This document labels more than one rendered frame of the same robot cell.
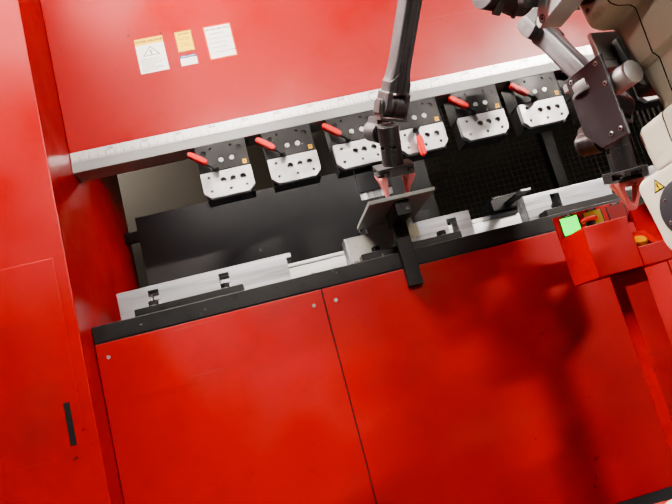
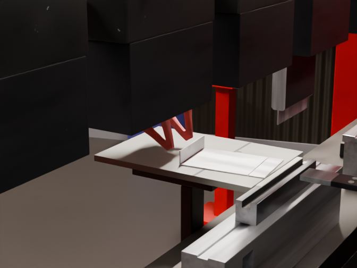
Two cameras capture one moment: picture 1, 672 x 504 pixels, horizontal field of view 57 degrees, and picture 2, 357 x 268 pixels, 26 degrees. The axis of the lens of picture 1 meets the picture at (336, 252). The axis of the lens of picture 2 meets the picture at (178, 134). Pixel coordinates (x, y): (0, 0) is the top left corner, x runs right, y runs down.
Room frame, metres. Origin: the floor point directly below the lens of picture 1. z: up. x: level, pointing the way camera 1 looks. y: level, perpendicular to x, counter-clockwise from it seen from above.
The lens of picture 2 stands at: (2.36, -1.07, 1.37)
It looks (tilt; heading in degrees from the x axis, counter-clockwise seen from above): 17 degrees down; 129
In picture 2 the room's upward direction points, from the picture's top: straight up
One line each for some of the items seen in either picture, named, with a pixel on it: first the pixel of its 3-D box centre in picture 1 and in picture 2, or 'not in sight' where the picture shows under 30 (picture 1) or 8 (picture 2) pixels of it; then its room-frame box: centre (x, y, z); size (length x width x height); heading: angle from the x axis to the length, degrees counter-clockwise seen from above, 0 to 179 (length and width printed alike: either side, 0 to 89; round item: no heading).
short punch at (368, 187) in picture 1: (373, 182); (294, 82); (1.84, -0.17, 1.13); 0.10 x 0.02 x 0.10; 97
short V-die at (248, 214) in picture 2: (398, 223); (278, 188); (1.84, -0.20, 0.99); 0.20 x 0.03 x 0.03; 97
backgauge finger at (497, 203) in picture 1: (510, 198); not in sight; (2.05, -0.61, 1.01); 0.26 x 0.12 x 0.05; 7
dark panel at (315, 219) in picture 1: (296, 239); not in sight; (2.31, 0.13, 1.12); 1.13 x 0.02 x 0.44; 97
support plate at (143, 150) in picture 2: (393, 209); (199, 156); (1.69, -0.18, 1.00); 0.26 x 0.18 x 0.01; 7
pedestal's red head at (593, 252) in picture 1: (613, 236); not in sight; (1.50, -0.66, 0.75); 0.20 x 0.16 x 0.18; 91
